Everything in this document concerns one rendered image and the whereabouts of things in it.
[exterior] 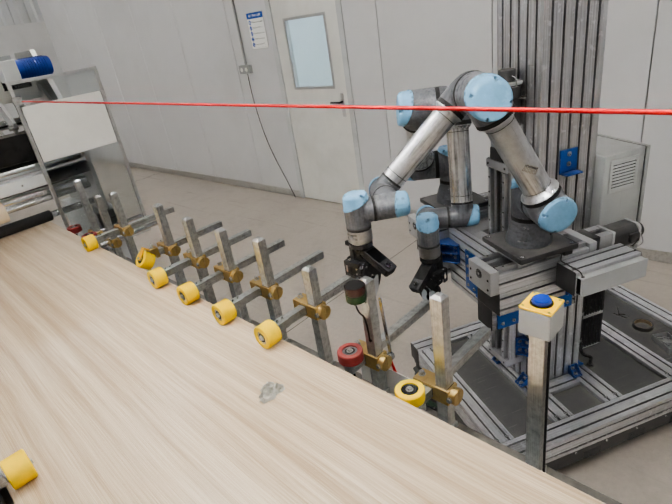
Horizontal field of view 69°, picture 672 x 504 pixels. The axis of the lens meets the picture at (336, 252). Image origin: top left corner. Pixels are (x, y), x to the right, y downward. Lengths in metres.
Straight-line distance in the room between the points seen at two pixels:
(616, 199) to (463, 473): 1.31
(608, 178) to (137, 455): 1.79
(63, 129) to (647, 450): 3.52
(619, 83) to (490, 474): 2.91
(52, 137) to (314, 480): 2.81
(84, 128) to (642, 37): 3.44
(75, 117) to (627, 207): 3.06
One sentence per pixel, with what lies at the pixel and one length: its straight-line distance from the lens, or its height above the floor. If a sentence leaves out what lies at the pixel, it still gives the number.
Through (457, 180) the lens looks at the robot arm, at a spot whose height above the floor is 1.26.
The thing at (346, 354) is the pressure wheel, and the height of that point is 0.91.
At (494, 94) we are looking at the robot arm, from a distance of 1.40.
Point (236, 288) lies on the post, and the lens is 2.07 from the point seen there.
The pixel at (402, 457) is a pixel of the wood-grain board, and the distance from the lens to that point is 1.24.
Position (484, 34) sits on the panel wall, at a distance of 3.98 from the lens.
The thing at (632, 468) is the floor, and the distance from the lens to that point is 2.51.
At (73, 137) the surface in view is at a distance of 3.58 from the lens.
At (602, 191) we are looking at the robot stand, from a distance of 2.09.
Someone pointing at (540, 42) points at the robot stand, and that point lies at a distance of 1.84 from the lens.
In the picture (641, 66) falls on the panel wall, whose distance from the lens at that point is 3.66.
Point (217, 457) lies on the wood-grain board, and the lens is 1.35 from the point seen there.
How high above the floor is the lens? 1.83
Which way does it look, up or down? 26 degrees down
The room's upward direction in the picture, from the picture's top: 9 degrees counter-clockwise
